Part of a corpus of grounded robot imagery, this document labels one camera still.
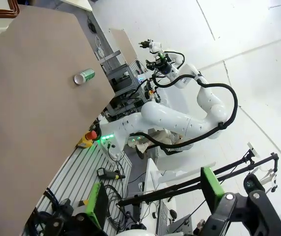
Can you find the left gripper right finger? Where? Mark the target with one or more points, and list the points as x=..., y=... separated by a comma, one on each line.
x=209, y=186

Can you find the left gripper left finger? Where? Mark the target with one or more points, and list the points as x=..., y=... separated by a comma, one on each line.
x=101, y=204

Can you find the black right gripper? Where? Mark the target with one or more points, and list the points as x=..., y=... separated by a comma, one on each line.
x=163, y=67

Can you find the green drink can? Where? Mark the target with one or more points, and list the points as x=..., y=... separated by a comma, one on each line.
x=86, y=75

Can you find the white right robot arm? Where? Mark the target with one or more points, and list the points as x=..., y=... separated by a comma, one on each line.
x=167, y=118

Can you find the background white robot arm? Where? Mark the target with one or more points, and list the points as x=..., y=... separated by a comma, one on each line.
x=156, y=46

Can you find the black handheld scanner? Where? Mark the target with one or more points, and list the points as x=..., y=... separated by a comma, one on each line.
x=105, y=173

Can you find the grey equipment rack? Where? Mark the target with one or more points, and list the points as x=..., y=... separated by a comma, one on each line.
x=123, y=81

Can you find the small brown table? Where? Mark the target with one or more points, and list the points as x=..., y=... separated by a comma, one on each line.
x=124, y=45

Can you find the yellow emergency stop button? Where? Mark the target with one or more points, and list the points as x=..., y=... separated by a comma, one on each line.
x=86, y=142

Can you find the aluminium rail base plate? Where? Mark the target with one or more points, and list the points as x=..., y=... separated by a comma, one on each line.
x=81, y=172

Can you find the black camera boom stand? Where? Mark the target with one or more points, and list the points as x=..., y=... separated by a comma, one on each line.
x=142, y=196

